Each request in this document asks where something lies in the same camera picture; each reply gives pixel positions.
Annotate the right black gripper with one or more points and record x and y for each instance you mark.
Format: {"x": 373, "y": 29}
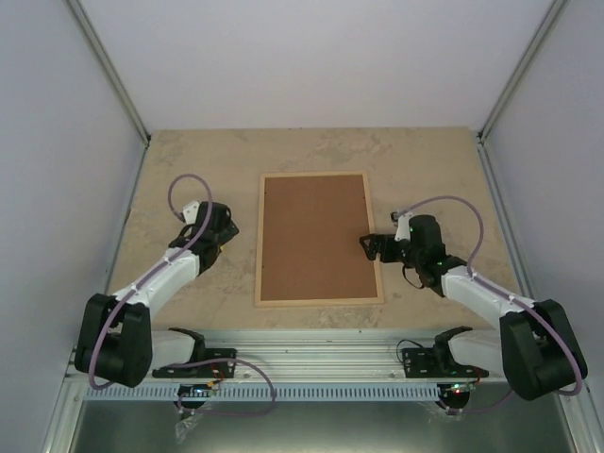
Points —
{"x": 377, "y": 240}

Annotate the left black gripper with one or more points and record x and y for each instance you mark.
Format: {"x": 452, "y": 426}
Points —
{"x": 230, "y": 230}

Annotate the wooden photo frame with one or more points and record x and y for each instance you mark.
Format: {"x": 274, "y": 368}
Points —
{"x": 309, "y": 248}

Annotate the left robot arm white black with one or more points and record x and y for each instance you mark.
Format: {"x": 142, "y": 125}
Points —
{"x": 116, "y": 341}

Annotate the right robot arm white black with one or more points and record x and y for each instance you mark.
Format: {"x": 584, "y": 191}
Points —
{"x": 531, "y": 344}

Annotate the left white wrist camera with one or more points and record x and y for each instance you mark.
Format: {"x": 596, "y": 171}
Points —
{"x": 189, "y": 213}

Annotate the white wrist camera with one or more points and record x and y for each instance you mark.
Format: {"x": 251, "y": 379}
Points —
{"x": 401, "y": 219}
{"x": 189, "y": 213}

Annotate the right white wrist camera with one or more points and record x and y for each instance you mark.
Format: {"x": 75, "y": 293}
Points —
{"x": 401, "y": 219}

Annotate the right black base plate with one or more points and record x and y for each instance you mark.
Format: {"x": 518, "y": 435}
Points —
{"x": 421, "y": 361}

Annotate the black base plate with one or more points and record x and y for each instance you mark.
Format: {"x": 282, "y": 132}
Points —
{"x": 421, "y": 361}
{"x": 216, "y": 370}

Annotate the aluminium rail base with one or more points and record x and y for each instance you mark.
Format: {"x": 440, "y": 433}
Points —
{"x": 300, "y": 356}

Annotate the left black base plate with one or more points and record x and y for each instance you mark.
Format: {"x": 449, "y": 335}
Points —
{"x": 216, "y": 370}

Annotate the grey slotted cable duct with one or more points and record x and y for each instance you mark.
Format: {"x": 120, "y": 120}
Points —
{"x": 257, "y": 392}

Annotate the left aluminium corner post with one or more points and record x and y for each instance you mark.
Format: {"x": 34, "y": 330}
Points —
{"x": 101, "y": 55}

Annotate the aluminium corner post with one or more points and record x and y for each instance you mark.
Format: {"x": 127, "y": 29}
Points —
{"x": 101, "y": 55}
{"x": 535, "y": 44}

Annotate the right aluminium corner post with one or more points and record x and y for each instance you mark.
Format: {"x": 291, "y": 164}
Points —
{"x": 535, "y": 44}

